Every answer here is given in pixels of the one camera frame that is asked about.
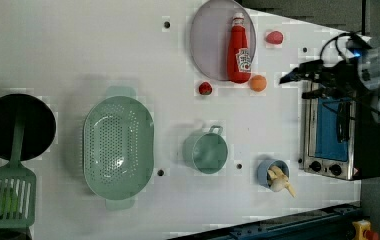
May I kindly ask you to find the white garlic toy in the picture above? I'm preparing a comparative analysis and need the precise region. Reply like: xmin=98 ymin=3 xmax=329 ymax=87
xmin=267 ymin=165 xmax=296 ymax=198

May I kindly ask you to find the green plastic colander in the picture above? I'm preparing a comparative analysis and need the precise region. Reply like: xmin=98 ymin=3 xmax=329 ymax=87
xmin=83 ymin=86 xmax=154 ymax=211

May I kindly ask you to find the blue small cup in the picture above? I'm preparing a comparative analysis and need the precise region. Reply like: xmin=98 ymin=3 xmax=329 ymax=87
xmin=257 ymin=160 xmax=289 ymax=191

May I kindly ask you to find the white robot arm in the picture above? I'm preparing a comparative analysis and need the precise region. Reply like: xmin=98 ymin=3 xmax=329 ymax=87
xmin=279 ymin=43 xmax=380 ymax=103

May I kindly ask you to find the pink toy fruit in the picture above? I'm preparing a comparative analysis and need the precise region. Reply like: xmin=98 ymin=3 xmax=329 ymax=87
xmin=265 ymin=31 xmax=284 ymax=45

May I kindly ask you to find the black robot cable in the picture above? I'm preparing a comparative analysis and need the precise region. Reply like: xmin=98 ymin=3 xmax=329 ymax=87
xmin=319 ymin=31 xmax=380 ymax=133

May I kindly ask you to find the yellow red emergency button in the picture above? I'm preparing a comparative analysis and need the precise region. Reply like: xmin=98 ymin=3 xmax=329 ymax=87
xmin=352 ymin=220 xmax=380 ymax=240

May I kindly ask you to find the blue metal frame rail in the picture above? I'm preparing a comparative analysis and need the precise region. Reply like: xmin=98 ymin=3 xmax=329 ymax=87
xmin=168 ymin=204 xmax=363 ymax=240

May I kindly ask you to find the orange toy fruit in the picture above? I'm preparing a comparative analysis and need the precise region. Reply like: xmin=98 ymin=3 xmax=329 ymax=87
xmin=249 ymin=75 xmax=267 ymax=92

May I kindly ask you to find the grey round plate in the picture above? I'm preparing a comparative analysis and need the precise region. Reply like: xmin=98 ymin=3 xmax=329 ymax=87
xmin=189 ymin=0 xmax=256 ymax=81

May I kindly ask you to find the silver toaster oven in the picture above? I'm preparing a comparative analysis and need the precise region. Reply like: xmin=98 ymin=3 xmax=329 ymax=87
xmin=302 ymin=97 xmax=380 ymax=181

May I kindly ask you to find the red strawberry toy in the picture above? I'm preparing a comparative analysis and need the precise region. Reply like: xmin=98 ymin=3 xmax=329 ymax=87
xmin=198 ymin=82 xmax=212 ymax=95

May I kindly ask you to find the red felt ketchup bottle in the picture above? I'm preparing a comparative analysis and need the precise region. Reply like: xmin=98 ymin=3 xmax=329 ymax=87
xmin=227 ymin=12 xmax=251 ymax=84

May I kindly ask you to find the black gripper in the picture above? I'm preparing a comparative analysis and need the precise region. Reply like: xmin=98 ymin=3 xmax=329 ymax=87
xmin=279 ymin=59 xmax=366 ymax=100

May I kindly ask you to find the green slotted spatula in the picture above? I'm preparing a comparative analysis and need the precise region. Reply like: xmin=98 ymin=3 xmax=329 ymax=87
xmin=0 ymin=114 xmax=36 ymax=229

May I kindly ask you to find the green measuring cup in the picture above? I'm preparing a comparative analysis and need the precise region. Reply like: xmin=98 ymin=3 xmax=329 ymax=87
xmin=182 ymin=125 xmax=228 ymax=174

